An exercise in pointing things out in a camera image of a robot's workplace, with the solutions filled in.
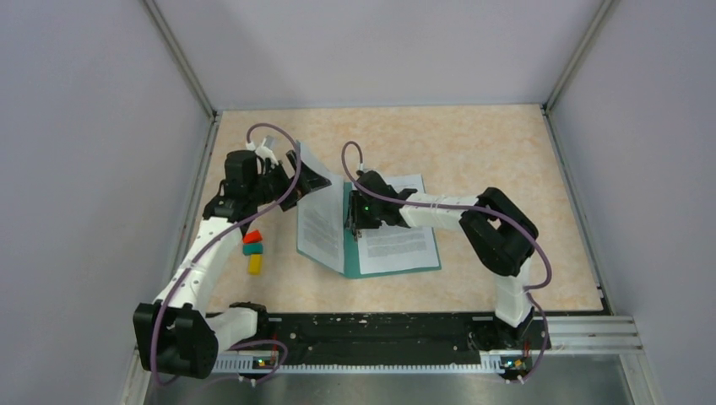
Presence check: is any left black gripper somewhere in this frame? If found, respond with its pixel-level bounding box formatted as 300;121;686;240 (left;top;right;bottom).
249;150;331;211

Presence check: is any green file folder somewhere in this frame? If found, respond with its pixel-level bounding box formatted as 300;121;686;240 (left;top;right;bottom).
295;180;443;280

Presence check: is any printed paper sheet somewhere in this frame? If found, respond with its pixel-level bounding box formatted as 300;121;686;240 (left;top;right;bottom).
296;142;344;273
355;173;439;276

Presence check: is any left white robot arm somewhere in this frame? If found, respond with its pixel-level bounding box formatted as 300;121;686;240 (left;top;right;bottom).
133;144;331;379

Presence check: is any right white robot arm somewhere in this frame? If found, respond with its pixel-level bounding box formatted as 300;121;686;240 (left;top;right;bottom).
344;170;539;348

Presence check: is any red block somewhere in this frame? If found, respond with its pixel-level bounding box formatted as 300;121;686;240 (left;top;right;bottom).
242;229;263;245

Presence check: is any green block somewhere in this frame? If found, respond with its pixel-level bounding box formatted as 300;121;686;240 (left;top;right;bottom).
242;242;263;257

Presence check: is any yellow block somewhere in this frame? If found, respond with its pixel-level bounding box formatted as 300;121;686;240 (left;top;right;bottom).
247;254;263;275

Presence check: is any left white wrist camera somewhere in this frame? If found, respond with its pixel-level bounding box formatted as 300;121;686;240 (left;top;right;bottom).
254;136;279;165

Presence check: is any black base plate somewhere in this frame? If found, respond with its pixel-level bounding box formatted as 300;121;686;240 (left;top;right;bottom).
249;312;551;365

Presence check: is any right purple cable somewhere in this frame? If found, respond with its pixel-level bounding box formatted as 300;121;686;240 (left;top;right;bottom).
341;140;554;384

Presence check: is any purple cable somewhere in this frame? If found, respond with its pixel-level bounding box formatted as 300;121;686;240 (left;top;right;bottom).
341;140;554;384
152;122;303;388

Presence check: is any grey slotted cable duct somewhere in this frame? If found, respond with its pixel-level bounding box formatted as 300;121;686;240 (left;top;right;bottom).
212;354;506;375

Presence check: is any aluminium frame rail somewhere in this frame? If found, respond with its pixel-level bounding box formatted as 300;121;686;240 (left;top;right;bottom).
548;316;643;355

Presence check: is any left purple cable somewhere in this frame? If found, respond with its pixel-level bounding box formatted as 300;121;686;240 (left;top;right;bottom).
152;122;303;388

